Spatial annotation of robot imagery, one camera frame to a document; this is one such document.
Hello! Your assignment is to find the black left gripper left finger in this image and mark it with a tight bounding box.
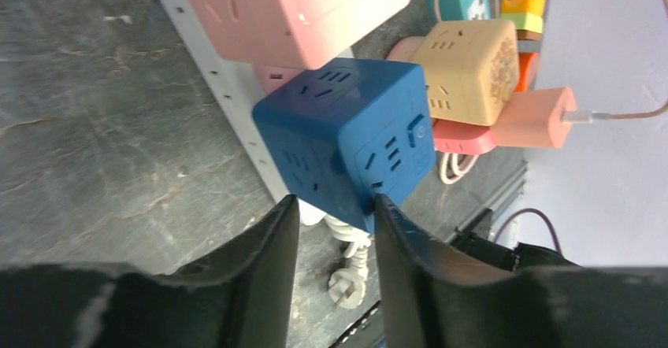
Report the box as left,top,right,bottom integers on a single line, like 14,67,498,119
1,195,300,347

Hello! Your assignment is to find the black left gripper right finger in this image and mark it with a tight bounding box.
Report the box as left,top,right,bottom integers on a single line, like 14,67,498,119
374,194,667,347

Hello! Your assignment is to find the blue cube socket adapter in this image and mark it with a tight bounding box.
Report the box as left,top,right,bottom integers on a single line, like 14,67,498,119
252,57,436,232

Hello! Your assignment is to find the white power strip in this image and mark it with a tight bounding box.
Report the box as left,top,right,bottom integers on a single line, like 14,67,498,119
160,0,287,200

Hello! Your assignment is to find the beige cube socket adapter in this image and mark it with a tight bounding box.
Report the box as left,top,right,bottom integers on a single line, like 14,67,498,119
410,20,520,127

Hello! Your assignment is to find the pink cube socket adapter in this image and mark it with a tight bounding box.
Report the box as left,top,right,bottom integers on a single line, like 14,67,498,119
188,0,410,69

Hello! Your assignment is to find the pink round socket base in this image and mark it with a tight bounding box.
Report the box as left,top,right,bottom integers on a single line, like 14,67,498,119
386,36,497,155

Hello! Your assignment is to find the orange round plug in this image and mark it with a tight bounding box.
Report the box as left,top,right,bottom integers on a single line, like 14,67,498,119
515,52,540,92

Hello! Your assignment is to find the salmon pink charger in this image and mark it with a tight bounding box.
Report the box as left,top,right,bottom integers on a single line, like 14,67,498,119
490,87,577,149

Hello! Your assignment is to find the yellow green toy block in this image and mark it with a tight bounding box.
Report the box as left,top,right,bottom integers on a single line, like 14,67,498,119
500,0,547,41

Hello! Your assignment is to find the power strip cord and plug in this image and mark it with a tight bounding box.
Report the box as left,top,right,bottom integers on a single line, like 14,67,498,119
322,213,373,311

